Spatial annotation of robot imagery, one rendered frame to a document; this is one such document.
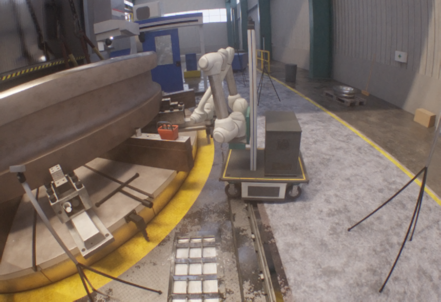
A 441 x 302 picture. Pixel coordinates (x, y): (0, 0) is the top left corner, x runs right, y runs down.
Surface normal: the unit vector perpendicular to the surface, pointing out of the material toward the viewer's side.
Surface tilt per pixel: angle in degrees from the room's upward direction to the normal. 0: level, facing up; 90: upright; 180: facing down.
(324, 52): 90
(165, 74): 90
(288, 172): 90
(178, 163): 90
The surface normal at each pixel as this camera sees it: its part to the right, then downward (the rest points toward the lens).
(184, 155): -0.28, 0.42
